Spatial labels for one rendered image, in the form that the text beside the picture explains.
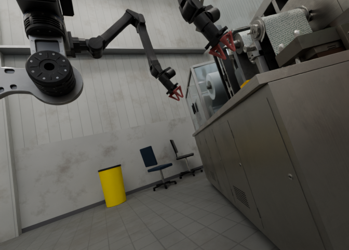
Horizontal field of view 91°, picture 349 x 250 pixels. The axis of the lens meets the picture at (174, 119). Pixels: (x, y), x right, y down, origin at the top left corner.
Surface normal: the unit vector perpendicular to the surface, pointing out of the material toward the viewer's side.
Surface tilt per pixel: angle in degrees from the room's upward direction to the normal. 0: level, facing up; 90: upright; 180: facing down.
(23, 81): 90
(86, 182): 90
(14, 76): 90
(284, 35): 90
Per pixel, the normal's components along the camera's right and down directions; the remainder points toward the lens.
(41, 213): 0.38, -0.27
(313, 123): -0.01, -0.18
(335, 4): -0.96, 0.26
